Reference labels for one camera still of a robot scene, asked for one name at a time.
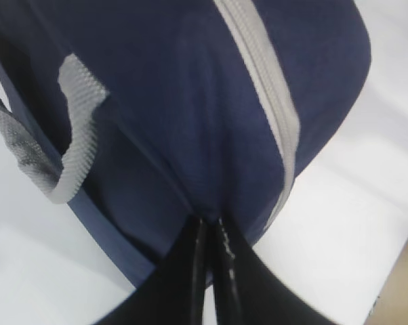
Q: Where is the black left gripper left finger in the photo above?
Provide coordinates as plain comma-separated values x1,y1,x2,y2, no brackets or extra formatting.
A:
97,217,207,325

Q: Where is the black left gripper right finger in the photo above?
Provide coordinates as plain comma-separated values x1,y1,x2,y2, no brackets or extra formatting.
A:
210,218,328,325

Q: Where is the navy blue lunch bag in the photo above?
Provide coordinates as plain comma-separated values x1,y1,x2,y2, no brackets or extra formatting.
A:
0,1,371,286

